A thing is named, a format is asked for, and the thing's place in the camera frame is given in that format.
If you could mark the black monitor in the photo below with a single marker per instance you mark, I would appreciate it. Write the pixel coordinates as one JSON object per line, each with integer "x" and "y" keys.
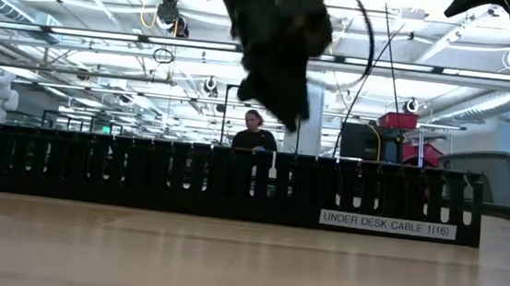
{"x": 361, "y": 140}

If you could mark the person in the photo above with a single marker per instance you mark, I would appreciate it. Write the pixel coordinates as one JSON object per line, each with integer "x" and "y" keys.
{"x": 255, "y": 140}

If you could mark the black gantry frame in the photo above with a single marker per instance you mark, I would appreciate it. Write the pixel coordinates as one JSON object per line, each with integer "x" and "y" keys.
{"x": 224, "y": 117}

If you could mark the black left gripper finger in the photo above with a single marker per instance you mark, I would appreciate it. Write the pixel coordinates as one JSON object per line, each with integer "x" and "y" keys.
{"x": 253, "y": 85}
{"x": 289, "y": 95}

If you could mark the red storage bin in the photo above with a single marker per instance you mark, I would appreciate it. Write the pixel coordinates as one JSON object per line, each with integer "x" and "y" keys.
{"x": 425, "y": 155}
{"x": 398, "y": 120}

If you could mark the silver ventilation duct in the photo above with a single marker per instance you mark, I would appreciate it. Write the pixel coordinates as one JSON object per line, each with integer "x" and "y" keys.
{"x": 30, "y": 14}
{"x": 494, "y": 104}

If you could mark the white pillar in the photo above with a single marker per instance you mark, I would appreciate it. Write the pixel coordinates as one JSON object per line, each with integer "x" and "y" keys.
{"x": 313, "y": 134}

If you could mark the long ceiling light strip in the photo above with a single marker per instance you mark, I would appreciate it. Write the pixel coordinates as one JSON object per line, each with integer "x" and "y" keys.
{"x": 107, "y": 35}

